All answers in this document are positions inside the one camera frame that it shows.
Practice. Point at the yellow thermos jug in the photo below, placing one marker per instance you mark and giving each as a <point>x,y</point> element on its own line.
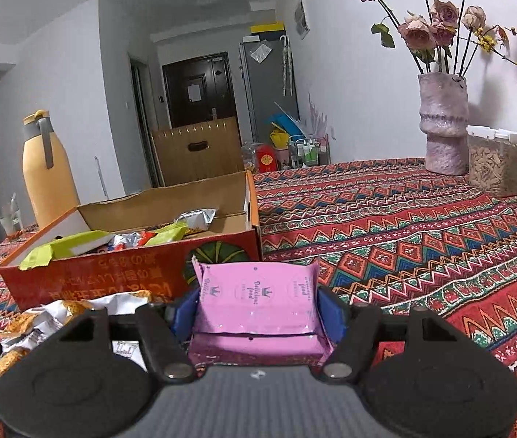
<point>46,170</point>

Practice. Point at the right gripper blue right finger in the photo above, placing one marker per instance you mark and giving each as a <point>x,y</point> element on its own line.
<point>334,314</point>

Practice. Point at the white silver snack packet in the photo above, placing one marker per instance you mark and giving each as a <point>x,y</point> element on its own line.
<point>197,221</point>

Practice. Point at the dark entrance door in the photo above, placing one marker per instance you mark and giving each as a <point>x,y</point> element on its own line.
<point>199,89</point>

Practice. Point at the orange cardboard snack box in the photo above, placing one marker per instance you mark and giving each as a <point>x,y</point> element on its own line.
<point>165,270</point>

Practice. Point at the small oat crisp packet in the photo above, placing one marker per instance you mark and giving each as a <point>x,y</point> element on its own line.
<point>50,317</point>

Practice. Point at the red orange snack bag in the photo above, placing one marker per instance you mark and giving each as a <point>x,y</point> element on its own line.
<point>122,241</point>

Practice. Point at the grey refrigerator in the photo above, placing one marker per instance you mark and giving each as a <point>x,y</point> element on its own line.
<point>263,67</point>

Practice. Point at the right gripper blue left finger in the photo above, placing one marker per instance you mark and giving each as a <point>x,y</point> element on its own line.
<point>183,313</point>

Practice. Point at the pink snack packet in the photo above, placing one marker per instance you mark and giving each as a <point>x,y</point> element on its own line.
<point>252,313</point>

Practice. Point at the wall electrical panel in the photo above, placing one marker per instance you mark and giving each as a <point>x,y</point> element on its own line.
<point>301,19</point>

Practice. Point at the pink ceramic vase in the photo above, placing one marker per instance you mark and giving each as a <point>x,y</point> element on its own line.
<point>444,117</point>

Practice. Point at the yellow box on refrigerator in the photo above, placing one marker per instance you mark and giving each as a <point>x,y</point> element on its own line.
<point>276,27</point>

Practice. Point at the patterned red tablecloth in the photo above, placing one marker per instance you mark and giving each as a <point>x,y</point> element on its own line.
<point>427,264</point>

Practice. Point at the clear container with seeds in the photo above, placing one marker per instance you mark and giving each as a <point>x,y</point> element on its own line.
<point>492,160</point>

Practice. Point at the wire storage rack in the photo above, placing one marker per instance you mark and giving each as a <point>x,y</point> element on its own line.
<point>307,152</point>

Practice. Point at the dried pink roses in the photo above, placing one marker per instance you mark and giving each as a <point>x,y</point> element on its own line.
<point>445,38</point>

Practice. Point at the green snack bar packet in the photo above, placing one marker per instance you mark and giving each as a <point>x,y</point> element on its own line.
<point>65,247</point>

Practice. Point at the drinking glass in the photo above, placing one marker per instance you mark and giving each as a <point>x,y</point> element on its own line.
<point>10,217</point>

